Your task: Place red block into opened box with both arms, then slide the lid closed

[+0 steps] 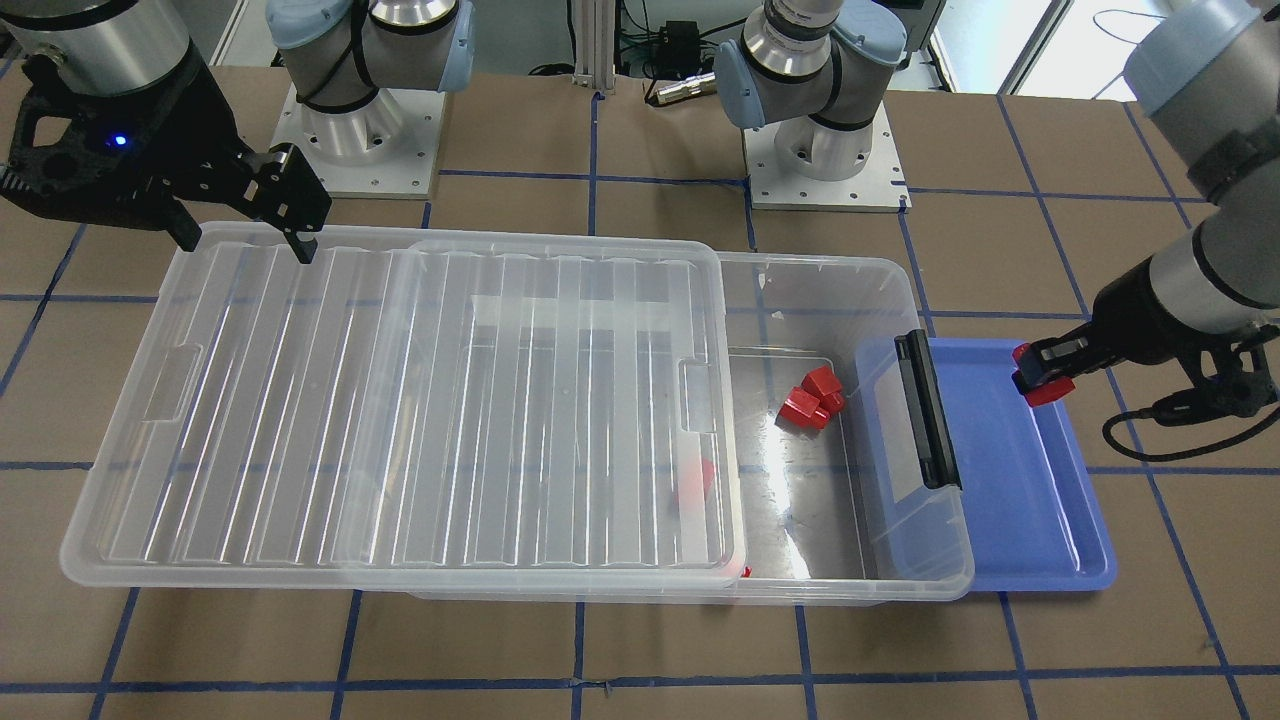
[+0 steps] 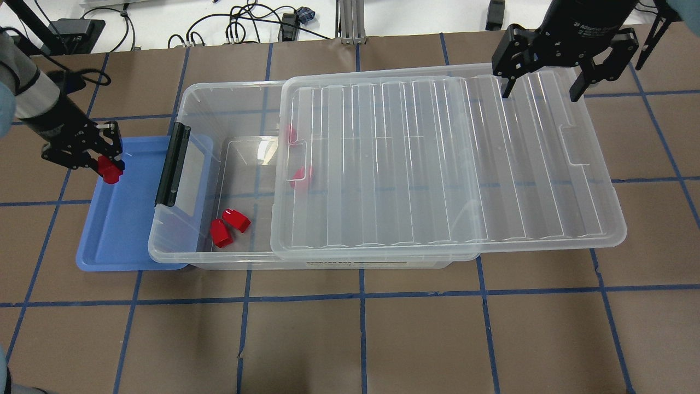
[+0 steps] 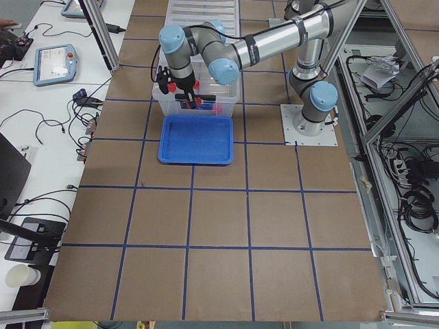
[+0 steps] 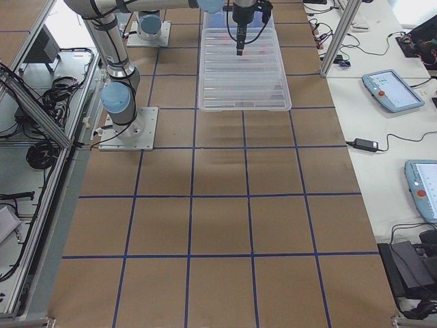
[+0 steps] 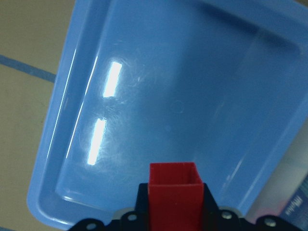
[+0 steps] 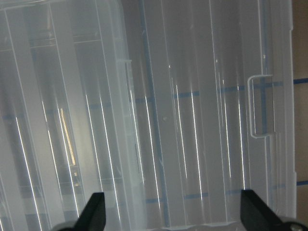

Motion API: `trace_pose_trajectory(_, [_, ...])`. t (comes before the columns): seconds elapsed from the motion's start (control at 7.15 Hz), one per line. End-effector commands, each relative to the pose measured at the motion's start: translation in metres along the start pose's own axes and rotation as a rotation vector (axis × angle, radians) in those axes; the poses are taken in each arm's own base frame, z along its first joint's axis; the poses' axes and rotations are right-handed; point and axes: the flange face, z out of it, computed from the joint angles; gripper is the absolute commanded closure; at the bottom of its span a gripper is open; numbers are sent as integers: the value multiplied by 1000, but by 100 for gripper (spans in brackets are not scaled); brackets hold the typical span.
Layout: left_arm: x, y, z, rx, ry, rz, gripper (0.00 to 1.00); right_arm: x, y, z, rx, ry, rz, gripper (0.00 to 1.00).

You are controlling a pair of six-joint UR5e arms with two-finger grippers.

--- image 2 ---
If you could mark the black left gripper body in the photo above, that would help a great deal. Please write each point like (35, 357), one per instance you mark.
(54, 124)

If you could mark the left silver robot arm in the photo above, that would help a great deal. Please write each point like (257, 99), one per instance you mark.
(30, 95)

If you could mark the blue plastic tray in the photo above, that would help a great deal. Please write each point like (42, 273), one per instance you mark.
(117, 226)

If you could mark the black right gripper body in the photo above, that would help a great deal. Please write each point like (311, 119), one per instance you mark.
(586, 21)

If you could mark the aluminium frame post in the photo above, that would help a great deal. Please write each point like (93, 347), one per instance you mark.
(350, 16)

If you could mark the clear plastic box lid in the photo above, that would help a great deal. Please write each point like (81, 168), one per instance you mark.
(543, 181)

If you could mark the red block box far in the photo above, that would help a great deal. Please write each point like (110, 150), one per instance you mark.
(292, 135)

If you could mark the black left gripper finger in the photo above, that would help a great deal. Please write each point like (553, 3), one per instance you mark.
(82, 161)
(109, 141)

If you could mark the red block box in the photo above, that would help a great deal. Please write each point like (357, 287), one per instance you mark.
(302, 179)
(292, 135)

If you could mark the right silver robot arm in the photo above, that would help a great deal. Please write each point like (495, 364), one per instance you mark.
(666, 13)

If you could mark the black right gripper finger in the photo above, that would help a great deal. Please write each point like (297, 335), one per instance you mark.
(590, 74)
(510, 68)

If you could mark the red block box middle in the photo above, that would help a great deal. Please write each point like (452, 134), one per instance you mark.
(302, 179)

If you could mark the black box handle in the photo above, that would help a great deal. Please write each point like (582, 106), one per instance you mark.
(173, 165)

